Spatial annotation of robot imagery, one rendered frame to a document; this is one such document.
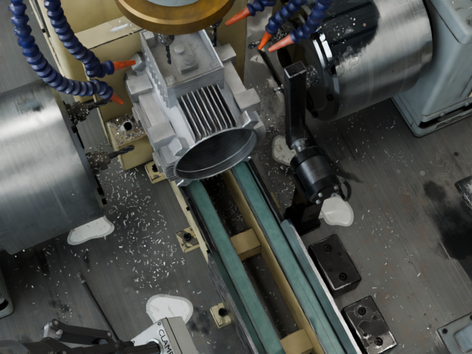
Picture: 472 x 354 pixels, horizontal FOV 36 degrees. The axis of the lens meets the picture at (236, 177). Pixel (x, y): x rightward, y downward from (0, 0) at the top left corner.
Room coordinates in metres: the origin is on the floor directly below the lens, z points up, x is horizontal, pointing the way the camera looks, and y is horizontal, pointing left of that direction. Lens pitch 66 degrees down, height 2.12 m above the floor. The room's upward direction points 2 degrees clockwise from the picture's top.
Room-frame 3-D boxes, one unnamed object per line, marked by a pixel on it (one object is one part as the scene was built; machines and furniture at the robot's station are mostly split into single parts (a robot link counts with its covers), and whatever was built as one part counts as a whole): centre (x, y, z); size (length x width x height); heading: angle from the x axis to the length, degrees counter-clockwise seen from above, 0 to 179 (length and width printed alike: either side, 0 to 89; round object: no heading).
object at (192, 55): (0.66, 0.10, 1.11); 0.12 x 0.11 x 0.07; 27
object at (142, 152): (0.64, 0.21, 0.86); 0.07 x 0.06 x 0.12; 117
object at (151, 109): (0.63, 0.08, 1.02); 0.20 x 0.19 x 0.19; 27
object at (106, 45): (0.77, 0.15, 0.97); 0.30 x 0.11 x 0.34; 117
